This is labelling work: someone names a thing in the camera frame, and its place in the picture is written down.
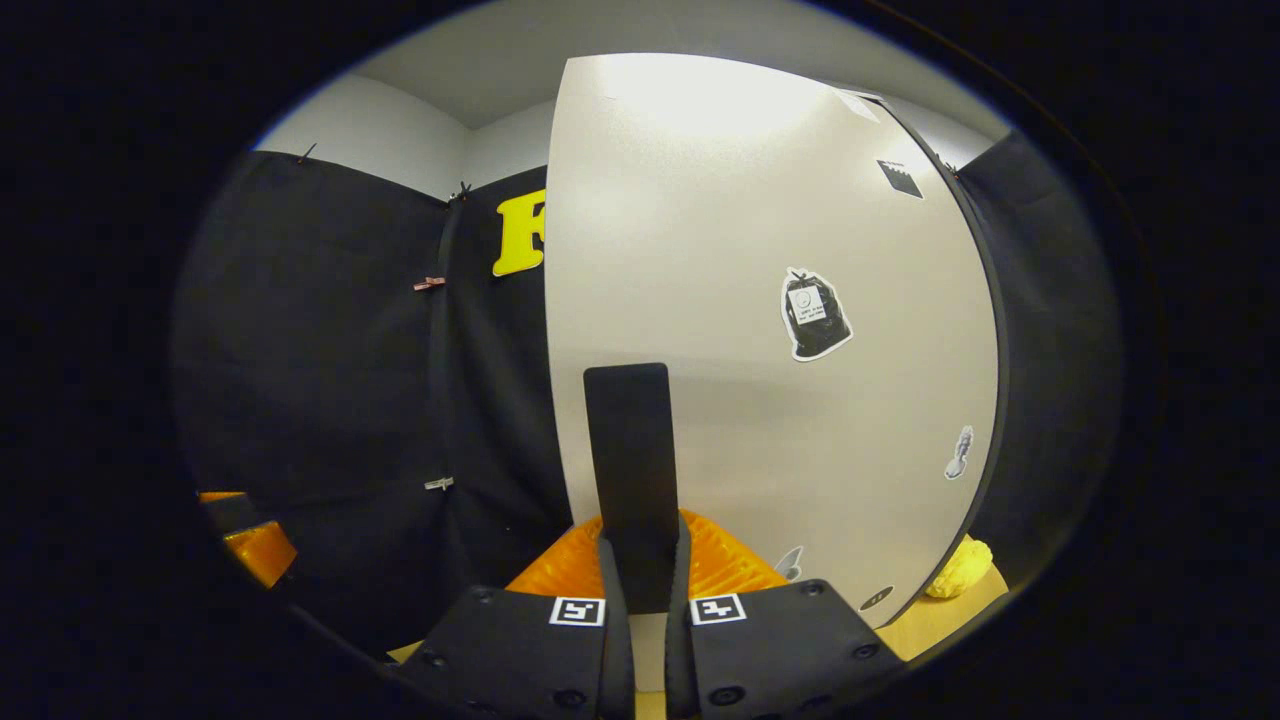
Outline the yellow lumpy object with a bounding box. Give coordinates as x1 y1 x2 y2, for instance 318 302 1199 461
925 535 994 599

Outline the beige cabinet door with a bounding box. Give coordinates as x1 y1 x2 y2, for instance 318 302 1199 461
545 52 1009 629

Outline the black backdrop cloth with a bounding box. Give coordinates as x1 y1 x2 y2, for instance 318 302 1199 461
170 130 1121 661

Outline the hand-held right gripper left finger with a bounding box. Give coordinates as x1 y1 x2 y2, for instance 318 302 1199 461
395 512 635 720

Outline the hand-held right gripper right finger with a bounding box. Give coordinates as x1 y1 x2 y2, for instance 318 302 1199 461
665 510 906 720

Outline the black cabinet door handle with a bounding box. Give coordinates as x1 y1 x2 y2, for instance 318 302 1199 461
584 363 679 614

